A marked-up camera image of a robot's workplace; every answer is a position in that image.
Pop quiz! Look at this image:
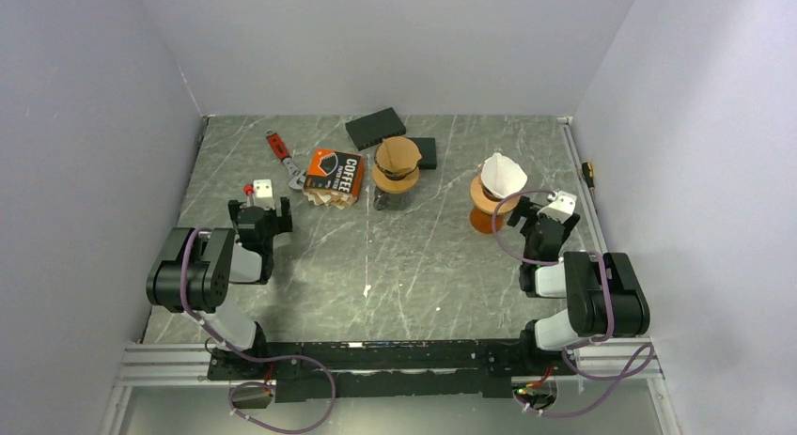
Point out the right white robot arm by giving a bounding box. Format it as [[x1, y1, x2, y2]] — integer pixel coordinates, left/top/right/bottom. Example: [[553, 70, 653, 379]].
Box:
[[508, 193, 650, 374]]

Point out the red adjustable wrench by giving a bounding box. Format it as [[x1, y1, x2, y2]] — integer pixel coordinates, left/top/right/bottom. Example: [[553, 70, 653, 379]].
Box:
[[266, 130, 306, 191]]

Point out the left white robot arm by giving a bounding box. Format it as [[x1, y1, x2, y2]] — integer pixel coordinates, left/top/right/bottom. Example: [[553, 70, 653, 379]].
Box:
[[146, 197, 293, 379]]

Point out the wooden dripper ring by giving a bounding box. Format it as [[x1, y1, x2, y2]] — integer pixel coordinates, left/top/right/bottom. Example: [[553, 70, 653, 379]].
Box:
[[372, 167, 421, 195], [469, 175, 522, 217]]

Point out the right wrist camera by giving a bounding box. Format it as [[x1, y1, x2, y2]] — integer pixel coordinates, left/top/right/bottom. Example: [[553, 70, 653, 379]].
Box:
[[538, 191, 577, 225]]

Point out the brown paper coffee filter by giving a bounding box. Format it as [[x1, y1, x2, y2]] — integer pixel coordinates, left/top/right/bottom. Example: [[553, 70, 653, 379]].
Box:
[[375, 136, 421, 171]]

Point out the grey glass carafe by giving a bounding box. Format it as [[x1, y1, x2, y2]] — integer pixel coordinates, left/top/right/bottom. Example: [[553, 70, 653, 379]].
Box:
[[373, 187, 411, 211]]

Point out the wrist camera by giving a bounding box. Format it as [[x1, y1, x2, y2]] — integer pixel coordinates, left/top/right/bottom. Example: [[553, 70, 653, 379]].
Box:
[[538, 191, 577, 225], [243, 179, 276, 210]]

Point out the black box front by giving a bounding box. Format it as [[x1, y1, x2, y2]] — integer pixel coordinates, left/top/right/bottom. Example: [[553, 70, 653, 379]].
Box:
[[412, 137, 437, 170]]

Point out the white paper coffee filter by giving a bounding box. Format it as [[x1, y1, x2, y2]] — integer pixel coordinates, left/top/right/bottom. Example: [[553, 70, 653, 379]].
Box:
[[479, 152, 528, 199]]

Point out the orange coffee filter box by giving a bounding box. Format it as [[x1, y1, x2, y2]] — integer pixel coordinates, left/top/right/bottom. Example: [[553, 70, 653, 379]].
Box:
[[303, 148, 365, 209]]

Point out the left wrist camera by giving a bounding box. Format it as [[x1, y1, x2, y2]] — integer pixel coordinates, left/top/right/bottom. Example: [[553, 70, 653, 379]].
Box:
[[243, 179, 276, 210]]

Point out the black base frame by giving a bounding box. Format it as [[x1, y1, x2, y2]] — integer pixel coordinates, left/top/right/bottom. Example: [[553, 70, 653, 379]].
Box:
[[207, 333, 571, 403]]

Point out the black box rear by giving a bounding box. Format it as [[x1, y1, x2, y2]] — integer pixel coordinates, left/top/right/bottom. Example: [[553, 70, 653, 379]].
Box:
[[345, 107, 407, 151]]

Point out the yellow black screwdriver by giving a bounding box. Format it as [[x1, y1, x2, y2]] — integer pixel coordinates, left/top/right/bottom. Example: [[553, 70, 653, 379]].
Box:
[[581, 162, 595, 192]]

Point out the black box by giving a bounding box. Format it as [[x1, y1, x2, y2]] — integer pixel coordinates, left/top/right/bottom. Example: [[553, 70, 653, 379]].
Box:
[[345, 107, 407, 151], [412, 137, 437, 170]]

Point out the clear glass ribbed dripper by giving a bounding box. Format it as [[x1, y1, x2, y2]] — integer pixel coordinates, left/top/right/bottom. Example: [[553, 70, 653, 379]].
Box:
[[375, 163, 418, 181]]

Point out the pink dripper with wooden ring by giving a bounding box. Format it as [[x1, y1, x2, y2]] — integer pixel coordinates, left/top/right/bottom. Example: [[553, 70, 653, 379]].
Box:
[[479, 163, 528, 200]]

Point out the orange glass cup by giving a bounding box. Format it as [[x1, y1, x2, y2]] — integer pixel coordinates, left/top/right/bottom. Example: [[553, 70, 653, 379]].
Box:
[[469, 207, 504, 234]]

